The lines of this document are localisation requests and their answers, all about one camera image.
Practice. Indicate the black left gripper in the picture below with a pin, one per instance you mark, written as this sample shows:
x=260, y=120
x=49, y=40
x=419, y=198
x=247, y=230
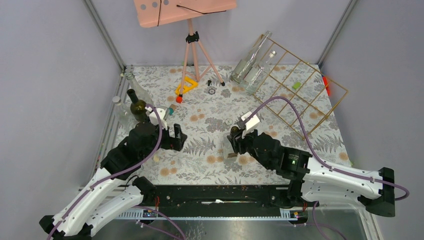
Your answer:
x=170, y=144

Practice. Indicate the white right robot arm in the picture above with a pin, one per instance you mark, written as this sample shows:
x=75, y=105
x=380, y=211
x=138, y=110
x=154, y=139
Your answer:
x=314, y=181

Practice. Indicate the clear bottle silver cap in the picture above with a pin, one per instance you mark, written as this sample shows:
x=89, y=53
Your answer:
x=257, y=73

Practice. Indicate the floral table cloth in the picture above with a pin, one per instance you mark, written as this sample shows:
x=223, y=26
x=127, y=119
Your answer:
x=202, y=118

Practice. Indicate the yellow triangle frame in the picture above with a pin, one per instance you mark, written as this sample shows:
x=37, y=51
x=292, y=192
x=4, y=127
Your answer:
x=189, y=84

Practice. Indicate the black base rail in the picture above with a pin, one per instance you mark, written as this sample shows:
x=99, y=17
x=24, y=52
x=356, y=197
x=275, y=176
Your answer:
x=223, y=201

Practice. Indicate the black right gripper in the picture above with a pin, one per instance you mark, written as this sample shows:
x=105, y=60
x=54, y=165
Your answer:
x=237, y=144

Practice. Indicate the red object behind rack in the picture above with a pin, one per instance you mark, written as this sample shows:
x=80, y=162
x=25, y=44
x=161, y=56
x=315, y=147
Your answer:
x=327, y=85

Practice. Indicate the gold wire wine rack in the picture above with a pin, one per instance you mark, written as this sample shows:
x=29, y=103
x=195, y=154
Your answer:
x=311, y=100

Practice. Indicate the short clear glass bottle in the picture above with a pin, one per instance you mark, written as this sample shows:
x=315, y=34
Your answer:
x=123, y=114

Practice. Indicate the clear bottle black cap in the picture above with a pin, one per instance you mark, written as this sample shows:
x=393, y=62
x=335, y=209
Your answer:
x=228, y=152

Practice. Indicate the dark green wine bottle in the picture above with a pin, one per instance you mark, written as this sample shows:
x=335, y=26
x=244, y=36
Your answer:
x=137, y=106

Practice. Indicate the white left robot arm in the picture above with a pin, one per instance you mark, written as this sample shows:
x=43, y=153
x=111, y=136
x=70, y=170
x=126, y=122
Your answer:
x=86, y=214

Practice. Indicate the pink music stand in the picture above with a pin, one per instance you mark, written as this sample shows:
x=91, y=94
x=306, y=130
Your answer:
x=154, y=13

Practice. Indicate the teal cube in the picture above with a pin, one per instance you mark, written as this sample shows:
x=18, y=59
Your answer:
x=171, y=111

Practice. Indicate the brown wooden cube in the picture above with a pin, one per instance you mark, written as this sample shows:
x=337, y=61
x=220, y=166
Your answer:
x=173, y=106

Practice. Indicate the frosted champagne bottle dark label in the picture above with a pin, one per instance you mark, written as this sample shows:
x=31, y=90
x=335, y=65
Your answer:
x=140, y=92

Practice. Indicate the green sticky note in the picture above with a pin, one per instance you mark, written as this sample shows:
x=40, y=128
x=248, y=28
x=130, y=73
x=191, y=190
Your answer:
x=296, y=85

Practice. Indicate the tall clear glass bottle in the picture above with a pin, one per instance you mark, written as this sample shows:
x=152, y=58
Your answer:
x=246, y=63

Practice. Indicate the red cube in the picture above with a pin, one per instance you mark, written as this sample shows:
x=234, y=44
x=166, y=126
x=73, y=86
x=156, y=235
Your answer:
x=179, y=99

